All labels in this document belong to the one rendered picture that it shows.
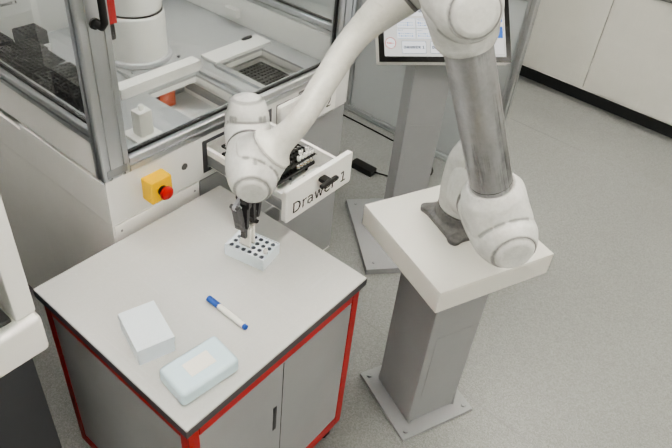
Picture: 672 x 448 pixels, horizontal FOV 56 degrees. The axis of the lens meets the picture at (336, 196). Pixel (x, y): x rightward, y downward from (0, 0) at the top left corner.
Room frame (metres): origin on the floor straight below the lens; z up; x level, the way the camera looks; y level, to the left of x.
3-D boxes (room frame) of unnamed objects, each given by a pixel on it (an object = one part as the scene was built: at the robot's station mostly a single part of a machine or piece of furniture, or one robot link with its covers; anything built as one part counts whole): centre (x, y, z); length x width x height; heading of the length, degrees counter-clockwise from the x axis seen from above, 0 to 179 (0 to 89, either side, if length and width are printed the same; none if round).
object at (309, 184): (1.46, 0.05, 0.87); 0.29 x 0.02 x 0.11; 144
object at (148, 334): (0.94, 0.40, 0.79); 0.13 x 0.09 x 0.05; 38
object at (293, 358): (1.14, 0.31, 0.38); 0.62 x 0.58 x 0.76; 144
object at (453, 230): (1.43, -0.38, 0.86); 0.22 x 0.18 x 0.06; 118
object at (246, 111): (1.24, 0.22, 1.18); 0.13 x 0.11 x 0.16; 13
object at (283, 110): (1.90, 0.13, 0.87); 0.29 x 0.02 x 0.11; 144
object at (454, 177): (1.41, -0.37, 1.00); 0.18 x 0.16 x 0.22; 12
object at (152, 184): (1.37, 0.49, 0.88); 0.07 x 0.05 x 0.07; 144
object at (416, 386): (1.42, -0.37, 0.38); 0.30 x 0.30 x 0.76; 31
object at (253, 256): (1.26, 0.21, 0.78); 0.12 x 0.08 x 0.04; 67
